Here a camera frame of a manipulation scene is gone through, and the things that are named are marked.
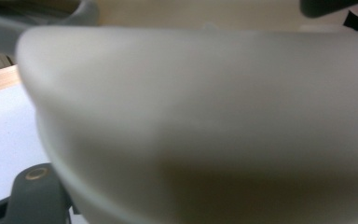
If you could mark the large white blurred container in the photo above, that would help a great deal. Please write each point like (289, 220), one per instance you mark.
(199, 186)

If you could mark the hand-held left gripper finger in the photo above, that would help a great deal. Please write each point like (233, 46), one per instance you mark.
(34, 199)

